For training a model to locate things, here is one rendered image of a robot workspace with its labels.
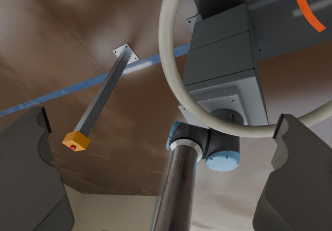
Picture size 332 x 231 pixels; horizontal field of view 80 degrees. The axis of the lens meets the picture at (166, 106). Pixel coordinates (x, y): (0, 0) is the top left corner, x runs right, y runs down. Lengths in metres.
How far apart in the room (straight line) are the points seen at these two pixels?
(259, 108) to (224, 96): 0.24
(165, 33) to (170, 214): 0.51
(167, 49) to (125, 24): 1.58
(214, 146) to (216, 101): 0.23
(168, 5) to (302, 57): 1.79
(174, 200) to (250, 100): 0.66
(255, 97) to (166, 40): 0.78
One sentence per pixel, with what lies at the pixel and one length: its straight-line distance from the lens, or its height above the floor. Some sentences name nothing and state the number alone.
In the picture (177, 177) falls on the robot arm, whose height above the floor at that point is 1.35.
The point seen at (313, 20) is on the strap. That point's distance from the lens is 1.91.
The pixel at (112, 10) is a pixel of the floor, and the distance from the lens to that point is 1.96.
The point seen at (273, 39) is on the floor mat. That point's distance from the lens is 1.91.
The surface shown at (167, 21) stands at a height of 1.28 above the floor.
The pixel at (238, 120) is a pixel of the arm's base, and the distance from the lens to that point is 1.07.
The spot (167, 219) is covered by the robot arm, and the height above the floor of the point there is 1.49.
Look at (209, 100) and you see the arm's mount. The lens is 1.03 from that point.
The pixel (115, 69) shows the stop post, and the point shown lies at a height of 0.31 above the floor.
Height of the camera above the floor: 1.63
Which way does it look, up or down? 40 degrees down
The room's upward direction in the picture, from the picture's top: 165 degrees counter-clockwise
